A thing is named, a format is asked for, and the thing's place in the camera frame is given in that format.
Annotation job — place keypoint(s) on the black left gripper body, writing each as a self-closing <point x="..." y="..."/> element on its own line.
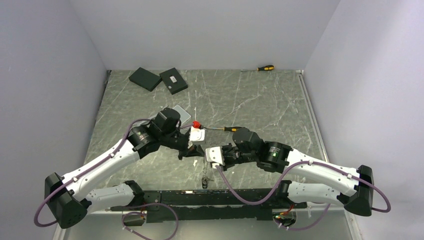
<point x="178" y="142"/>

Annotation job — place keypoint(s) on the grey rectangular flat box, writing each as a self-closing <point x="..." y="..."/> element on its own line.
<point x="184" y="115"/>

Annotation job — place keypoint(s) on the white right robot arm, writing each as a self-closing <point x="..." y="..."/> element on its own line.
<point x="346" y="186"/>

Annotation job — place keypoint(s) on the black flat box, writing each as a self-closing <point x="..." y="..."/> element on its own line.
<point x="145" y="79"/>

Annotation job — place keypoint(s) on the black box with label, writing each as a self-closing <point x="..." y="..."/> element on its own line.
<point x="174" y="82"/>

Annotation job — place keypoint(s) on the black yellow handled screwdriver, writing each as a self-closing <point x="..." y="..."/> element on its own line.
<point x="225" y="128"/>

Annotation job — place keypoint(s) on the key with black fob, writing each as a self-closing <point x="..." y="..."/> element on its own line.
<point x="205" y="182"/>

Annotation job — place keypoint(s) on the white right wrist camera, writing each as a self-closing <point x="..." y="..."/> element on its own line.
<point x="214" y="155"/>

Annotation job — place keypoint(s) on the far black yellow screwdriver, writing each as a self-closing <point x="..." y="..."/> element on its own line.
<point x="265" y="68"/>

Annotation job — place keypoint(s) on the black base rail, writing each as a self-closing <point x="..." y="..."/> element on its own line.
<point x="167" y="205"/>

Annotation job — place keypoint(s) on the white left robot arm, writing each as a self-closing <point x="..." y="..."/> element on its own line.
<point x="72" y="196"/>

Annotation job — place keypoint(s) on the metal keyring plate with rings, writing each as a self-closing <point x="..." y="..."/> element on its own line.
<point x="205" y="168"/>

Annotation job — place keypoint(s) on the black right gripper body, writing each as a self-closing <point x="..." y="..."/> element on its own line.
<point x="233" y="156"/>

